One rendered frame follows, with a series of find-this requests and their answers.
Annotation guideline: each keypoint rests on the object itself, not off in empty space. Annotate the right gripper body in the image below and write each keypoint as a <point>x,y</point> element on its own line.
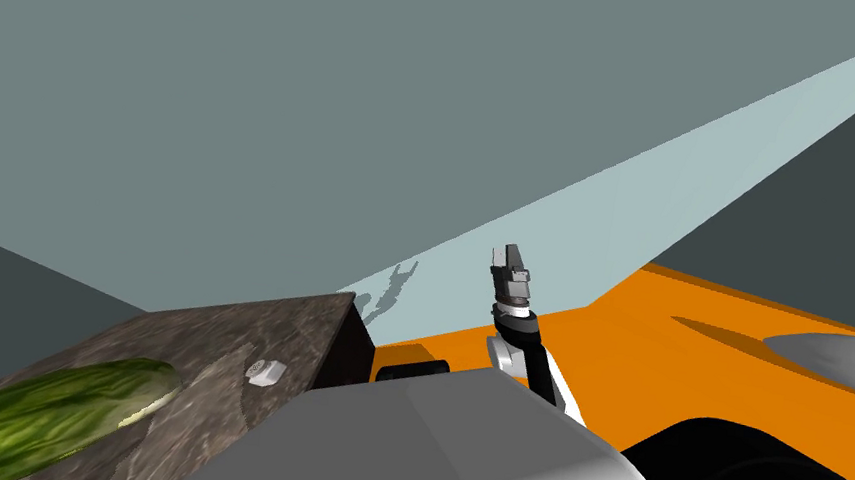
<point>514,289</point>

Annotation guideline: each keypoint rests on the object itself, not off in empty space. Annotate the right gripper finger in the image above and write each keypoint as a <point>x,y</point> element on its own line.
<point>498,260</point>
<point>512,256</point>

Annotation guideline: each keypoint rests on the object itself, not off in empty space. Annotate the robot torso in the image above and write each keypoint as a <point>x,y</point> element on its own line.
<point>434,466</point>

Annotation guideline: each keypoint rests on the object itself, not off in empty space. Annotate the small grey block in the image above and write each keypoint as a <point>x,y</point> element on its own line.
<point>266,373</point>

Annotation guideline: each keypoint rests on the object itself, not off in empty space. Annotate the brown stone counter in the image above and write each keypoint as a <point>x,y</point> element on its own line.
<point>240,331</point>

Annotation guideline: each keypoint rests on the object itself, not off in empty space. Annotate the green cucumber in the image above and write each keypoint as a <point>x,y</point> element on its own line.
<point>28,420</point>

